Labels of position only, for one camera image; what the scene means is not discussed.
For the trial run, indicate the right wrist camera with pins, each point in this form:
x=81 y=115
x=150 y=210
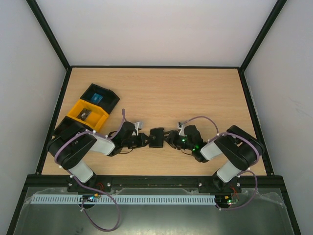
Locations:
x=181 y=127

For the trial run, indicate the black plastic bin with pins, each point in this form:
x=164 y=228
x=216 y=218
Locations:
x=64 y=126
x=109 y=100

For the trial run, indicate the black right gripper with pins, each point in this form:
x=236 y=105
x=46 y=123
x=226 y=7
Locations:
x=172 y=138

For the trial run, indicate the yellow plastic bin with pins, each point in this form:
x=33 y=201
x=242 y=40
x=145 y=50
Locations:
x=95 y=120

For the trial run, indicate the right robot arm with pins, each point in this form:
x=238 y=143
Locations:
x=241 y=149

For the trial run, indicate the black card holder wallet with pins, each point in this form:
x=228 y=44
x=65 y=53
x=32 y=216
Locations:
x=156 y=137

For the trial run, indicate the black plastic bin far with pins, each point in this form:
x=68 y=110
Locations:
x=109 y=100

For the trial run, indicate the black VIP card in bin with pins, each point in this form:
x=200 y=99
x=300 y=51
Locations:
x=83 y=115

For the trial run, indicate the black frame post left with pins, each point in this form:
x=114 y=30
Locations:
x=48 y=32

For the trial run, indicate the blue card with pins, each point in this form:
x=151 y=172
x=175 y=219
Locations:
x=96 y=98

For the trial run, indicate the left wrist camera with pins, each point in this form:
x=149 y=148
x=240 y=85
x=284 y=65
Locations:
x=138 y=126

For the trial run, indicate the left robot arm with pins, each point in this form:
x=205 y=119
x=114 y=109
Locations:
x=71 y=145

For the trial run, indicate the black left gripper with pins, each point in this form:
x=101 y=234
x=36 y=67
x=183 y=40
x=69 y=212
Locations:
x=142 y=142

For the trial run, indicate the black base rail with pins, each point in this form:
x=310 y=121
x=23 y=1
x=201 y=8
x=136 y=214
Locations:
x=204 y=184

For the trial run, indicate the grey slotted cable duct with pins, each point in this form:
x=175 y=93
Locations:
x=125 y=199

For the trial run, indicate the black frame post right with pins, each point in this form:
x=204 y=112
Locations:
x=263 y=32

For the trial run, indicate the black plastic bin near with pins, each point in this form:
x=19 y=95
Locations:
x=64 y=126

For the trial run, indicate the black frame post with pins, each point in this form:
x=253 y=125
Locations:
x=263 y=32
x=48 y=32

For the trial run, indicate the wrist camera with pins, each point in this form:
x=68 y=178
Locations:
x=138 y=126
x=181 y=127

